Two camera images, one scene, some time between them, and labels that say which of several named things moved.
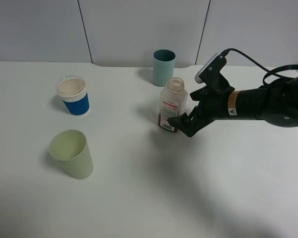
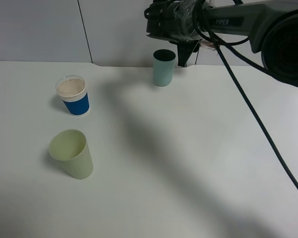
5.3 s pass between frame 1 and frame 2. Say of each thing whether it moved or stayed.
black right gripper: moved
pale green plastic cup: stayed
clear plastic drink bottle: moved
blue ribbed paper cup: stayed
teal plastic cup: stayed
